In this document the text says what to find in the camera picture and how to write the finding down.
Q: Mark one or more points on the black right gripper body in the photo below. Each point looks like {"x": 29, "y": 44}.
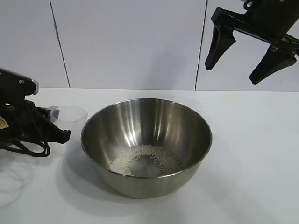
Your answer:
{"x": 268, "y": 18}

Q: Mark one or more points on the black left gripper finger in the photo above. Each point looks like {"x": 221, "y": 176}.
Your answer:
{"x": 54, "y": 115}
{"x": 56, "y": 134}

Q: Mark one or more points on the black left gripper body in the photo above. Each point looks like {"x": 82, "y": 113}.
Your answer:
{"x": 22, "y": 116}

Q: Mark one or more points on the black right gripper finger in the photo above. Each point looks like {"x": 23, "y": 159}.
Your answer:
{"x": 273, "y": 64}
{"x": 220, "y": 44}

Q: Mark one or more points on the clear plastic measuring cup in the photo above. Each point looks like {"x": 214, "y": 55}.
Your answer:
{"x": 74, "y": 121}

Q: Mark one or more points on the white rice grains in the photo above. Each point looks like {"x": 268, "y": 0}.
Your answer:
{"x": 123, "y": 161}

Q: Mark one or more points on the stainless steel mixing bowl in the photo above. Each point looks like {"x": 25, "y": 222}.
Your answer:
{"x": 182, "y": 140}

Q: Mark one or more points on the yellow warning label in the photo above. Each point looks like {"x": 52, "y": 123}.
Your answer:
{"x": 3, "y": 123}

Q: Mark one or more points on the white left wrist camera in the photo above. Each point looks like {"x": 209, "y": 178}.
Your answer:
{"x": 35, "y": 86}

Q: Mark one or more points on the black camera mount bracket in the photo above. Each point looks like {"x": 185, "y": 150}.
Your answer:
{"x": 14, "y": 84}

